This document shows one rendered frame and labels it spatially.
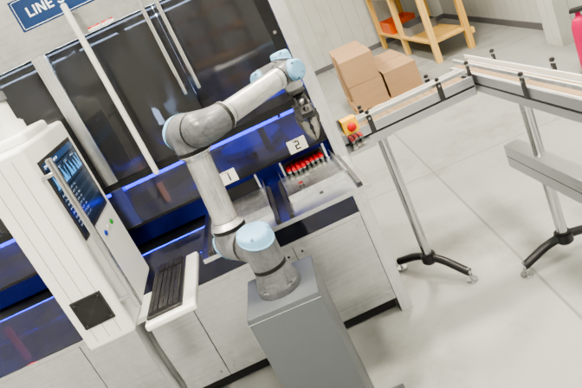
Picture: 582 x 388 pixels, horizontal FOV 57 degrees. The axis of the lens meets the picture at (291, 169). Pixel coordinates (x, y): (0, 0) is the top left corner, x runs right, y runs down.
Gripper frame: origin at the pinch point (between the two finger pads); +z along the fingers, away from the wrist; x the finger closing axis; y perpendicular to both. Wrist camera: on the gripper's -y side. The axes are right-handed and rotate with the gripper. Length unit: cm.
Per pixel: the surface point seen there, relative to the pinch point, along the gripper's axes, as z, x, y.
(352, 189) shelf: 21.6, -4.0, -11.5
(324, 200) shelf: 21.6, 7.6, -9.7
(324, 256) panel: 63, 17, 28
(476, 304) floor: 110, -38, 9
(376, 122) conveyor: 17, -31, 38
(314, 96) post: -8.8, -8.6, 27.5
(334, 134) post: 10.6, -10.0, 27.5
